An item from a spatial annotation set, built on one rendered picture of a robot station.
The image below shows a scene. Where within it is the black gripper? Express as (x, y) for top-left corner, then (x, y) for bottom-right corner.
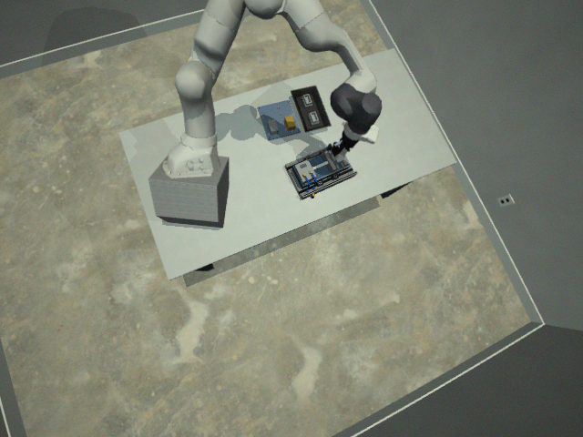
(332, 131), (359, 161)

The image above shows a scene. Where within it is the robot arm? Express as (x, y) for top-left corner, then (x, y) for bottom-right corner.
(162, 0), (382, 178)

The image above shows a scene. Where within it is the yellow rectangular block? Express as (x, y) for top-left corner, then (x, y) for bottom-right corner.
(284, 116), (296, 131)

